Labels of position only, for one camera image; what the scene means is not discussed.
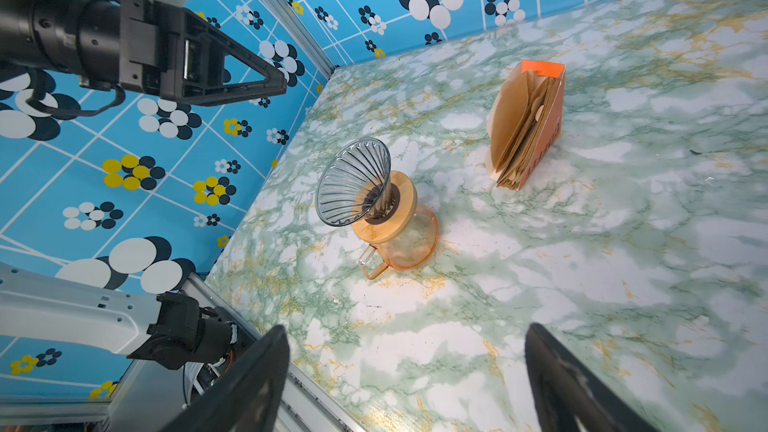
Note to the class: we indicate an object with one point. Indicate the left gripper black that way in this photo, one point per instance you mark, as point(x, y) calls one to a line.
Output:
point(140, 45)

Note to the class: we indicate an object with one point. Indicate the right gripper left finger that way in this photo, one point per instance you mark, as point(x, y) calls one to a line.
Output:
point(248, 396)

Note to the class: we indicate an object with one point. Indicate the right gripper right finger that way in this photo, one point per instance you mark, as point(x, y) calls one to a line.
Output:
point(567, 395)

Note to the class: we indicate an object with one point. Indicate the grey ribbed glass dripper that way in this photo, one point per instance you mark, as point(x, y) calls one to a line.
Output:
point(352, 186)

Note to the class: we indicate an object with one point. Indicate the orange glass coffee carafe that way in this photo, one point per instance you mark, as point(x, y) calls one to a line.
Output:
point(409, 249)

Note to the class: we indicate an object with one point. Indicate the wooden ring dripper holder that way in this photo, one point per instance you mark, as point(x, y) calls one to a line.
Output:
point(400, 205)

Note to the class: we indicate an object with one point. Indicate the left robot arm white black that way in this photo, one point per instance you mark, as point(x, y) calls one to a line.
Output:
point(146, 257)

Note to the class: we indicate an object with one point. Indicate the left aluminium corner post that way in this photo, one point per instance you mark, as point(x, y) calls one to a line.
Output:
point(301, 35)

